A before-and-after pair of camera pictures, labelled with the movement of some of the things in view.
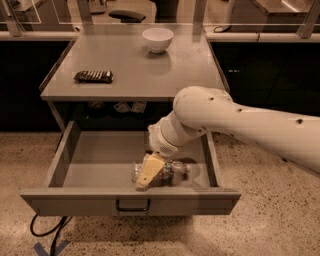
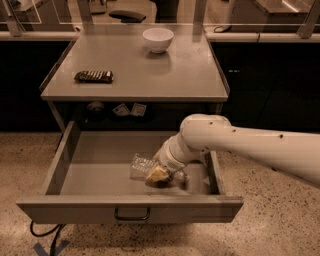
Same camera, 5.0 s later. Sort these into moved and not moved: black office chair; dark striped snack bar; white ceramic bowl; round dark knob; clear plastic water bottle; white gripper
Moved: white gripper; clear plastic water bottle
Not moved: black office chair; dark striped snack bar; white ceramic bowl; round dark knob
